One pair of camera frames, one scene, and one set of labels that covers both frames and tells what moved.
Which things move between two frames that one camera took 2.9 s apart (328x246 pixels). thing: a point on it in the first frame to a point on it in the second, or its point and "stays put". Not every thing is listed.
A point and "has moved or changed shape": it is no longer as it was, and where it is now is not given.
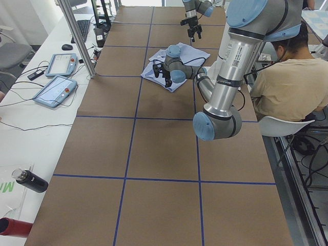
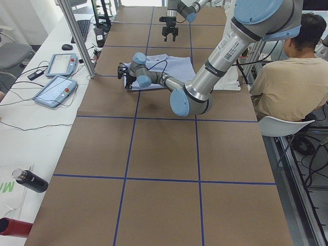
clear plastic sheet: x=17 y=199 stays put
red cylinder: x=11 y=227 stays put
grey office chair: x=13 y=55 stays put
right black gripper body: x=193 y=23 to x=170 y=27
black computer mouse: x=66 y=47 stays put
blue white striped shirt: x=189 y=54 has moved or changed shape
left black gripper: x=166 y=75 to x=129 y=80
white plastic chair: x=270 y=126 stays put
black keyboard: x=83 y=25 stays put
